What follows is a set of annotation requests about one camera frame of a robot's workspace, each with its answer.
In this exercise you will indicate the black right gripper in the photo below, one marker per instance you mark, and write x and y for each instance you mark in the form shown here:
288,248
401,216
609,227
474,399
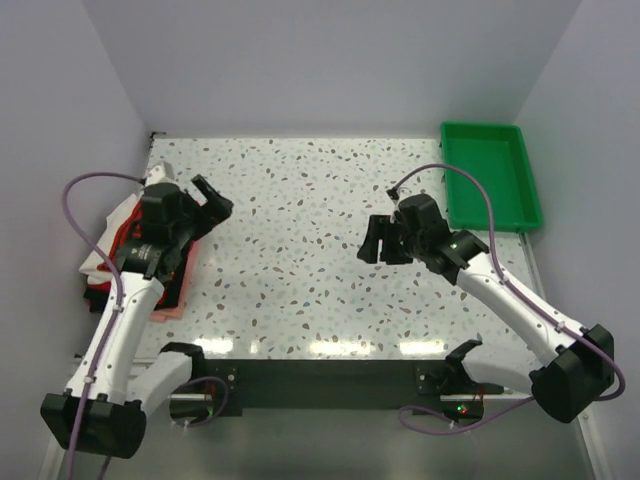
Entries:
380,228

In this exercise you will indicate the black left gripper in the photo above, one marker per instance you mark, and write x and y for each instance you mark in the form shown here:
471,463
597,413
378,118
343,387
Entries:
209,219

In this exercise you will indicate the white t shirt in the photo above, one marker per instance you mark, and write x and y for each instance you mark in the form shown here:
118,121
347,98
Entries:
112,235

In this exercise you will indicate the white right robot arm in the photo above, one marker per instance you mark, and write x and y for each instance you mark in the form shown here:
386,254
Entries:
576,362

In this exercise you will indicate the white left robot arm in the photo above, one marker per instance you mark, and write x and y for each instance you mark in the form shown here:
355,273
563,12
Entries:
101,410

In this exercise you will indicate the green plastic tray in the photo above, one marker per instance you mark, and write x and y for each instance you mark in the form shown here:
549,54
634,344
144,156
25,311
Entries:
496,156

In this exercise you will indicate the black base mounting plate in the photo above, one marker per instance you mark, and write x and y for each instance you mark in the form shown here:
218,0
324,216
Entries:
332,384

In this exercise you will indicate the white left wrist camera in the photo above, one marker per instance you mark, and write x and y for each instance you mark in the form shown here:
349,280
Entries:
161,172

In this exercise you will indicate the aluminium rail frame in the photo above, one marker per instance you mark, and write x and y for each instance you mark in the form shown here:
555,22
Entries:
58,460

